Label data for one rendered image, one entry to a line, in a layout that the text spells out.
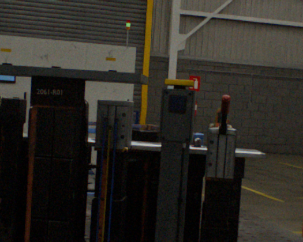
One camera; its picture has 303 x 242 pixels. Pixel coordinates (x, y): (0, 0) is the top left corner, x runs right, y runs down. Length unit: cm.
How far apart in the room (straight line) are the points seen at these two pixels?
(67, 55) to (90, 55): 36
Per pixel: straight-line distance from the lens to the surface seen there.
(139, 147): 157
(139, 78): 126
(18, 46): 969
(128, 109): 145
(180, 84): 129
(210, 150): 144
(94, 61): 979
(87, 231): 195
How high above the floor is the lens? 110
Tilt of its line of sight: 3 degrees down
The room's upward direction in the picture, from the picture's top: 4 degrees clockwise
